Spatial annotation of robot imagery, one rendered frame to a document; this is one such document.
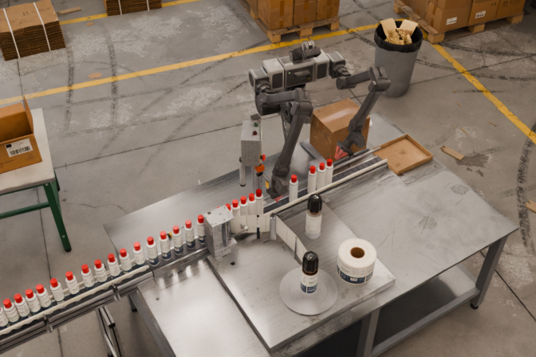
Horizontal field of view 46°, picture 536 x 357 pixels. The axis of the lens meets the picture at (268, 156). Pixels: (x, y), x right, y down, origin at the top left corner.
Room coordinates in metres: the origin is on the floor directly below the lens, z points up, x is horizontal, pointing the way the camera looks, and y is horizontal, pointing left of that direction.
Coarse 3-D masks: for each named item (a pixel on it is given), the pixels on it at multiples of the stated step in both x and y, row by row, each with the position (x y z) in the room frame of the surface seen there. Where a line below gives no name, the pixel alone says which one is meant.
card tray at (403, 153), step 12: (384, 144) 3.21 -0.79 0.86; (396, 144) 3.24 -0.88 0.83; (408, 144) 3.24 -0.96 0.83; (384, 156) 3.12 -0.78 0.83; (396, 156) 3.12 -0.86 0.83; (408, 156) 3.12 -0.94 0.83; (420, 156) 3.12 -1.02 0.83; (432, 156) 3.09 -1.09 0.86; (396, 168) 3.00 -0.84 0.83; (408, 168) 2.99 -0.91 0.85
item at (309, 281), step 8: (304, 256) 2.00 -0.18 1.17; (312, 256) 1.99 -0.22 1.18; (304, 264) 1.98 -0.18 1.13; (312, 264) 1.96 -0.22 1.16; (304, 272) 2.00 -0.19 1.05; (312, 272) 1.96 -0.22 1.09; (304, 280) 1.97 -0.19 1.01; (312, 280) 1.96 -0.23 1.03; (304, 288) 1.96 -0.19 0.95; (312, 288) 1.96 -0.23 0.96
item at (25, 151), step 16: (0, 112) 3.34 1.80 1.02; (16, 112) 3.34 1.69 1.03; (0, 128) 3.27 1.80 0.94; (16, 128) 3.31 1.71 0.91; (32, 128) 3.15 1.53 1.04; (0, 144) 3.03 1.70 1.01; (16, 144) 3.07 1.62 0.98; (32, 144) 3.11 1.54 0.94; (0, 160) 3.01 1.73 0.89; (16, 160) 3.05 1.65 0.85; (32, 160) 3.09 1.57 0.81
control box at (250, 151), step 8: (248, 120) 2.70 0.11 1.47; (248, 128) 2.63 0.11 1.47; (256, 128) 2.63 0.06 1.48; (248, 136) 2.56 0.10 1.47; (256, 136) 2.56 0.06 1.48; (248, 144) 2.53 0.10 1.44; (256, 144) 2.53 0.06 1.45; (248, 152) 2.53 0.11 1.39; (256, 152) 2.53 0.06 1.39; (248, 160) 2.53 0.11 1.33; (256, 160) 2.53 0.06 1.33
